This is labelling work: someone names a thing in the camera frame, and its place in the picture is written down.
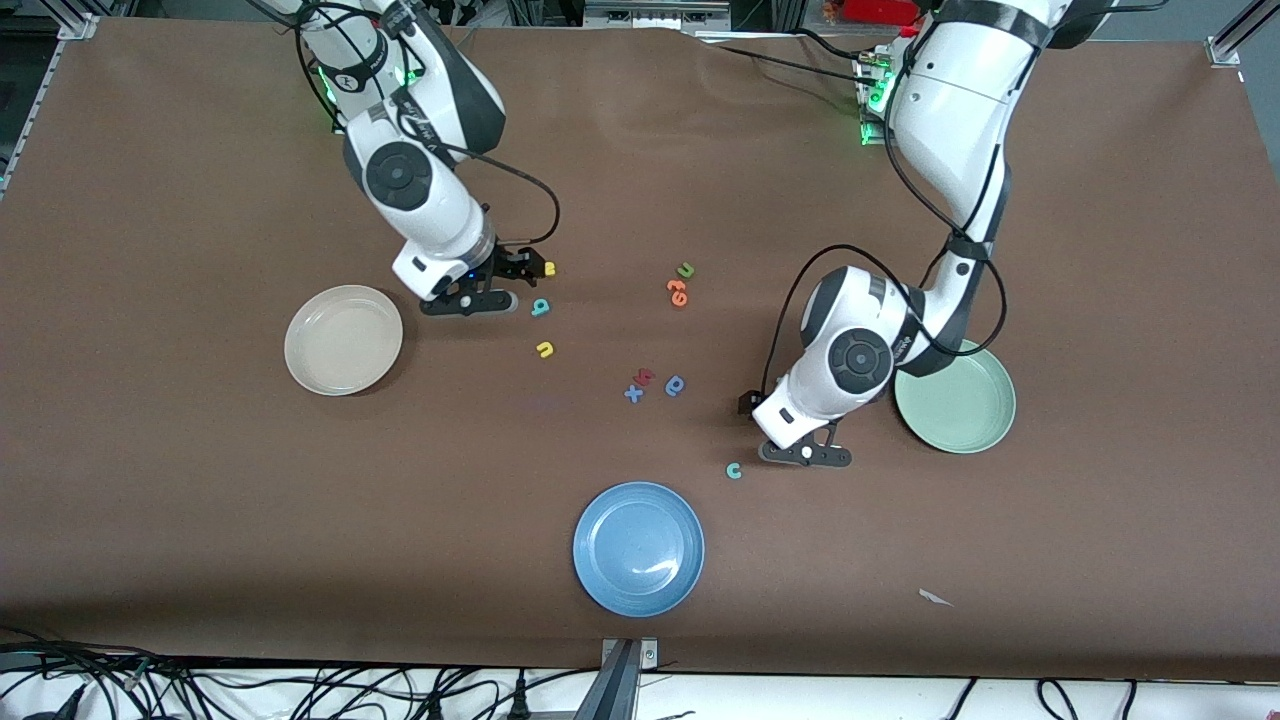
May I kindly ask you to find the green plate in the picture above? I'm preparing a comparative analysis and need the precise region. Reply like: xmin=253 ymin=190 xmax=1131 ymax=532
xmin=893 ymin=340 xmax=1017 ymax=455

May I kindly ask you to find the silver pole bracket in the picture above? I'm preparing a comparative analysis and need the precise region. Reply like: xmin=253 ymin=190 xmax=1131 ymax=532
xmin=600 ymin=638 xmax=660 ymax=671

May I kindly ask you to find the grey metal equipment box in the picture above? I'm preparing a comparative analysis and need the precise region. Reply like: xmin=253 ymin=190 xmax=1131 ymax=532
xmin=583 ymin=0 xmax=733 ymax=31

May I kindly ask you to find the brown table cover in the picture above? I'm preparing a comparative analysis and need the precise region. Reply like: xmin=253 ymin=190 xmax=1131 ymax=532
xmin=0 ymin=18 xmax=1280 ymax=683

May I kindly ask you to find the black base power cable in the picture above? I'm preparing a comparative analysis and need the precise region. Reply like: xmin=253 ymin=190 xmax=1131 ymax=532
xmin=690 ymin=28 xmax=873 ymax=89

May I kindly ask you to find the aluminium frame profile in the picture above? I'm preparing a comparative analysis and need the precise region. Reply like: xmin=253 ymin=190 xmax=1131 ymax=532
xmin=0 ymin=12 xmax=99 ymax=196
xmin=1207 ymin=0 xmax=1280 ymax=67

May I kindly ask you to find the blue plate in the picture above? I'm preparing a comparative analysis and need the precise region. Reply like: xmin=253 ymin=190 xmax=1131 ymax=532
xmin=572 ymin=481 xmax=706 ymax=618

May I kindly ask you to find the dark aluminium pole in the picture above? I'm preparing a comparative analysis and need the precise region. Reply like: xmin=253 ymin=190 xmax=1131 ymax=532
xmin=573 ymin=640 xmax=642 ymax=720

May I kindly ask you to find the beige brown plate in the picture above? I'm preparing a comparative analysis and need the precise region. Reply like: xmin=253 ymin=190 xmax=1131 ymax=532
xmin=283 ymin=285 xmax=405 ymax=397

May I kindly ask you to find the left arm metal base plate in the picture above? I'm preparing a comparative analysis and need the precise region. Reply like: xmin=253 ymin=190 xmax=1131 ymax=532
xmin=855 ymin=48 xmax=893 ymax=147

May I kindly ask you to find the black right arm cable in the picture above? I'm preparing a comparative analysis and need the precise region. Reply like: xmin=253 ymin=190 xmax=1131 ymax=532
xmin=295 ymin=0 xmax=561 ymax=251

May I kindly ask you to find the thick black floor cable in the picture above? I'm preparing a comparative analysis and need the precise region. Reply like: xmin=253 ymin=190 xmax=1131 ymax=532
xmin=0 ymin=625 xmax=201 ymax=681

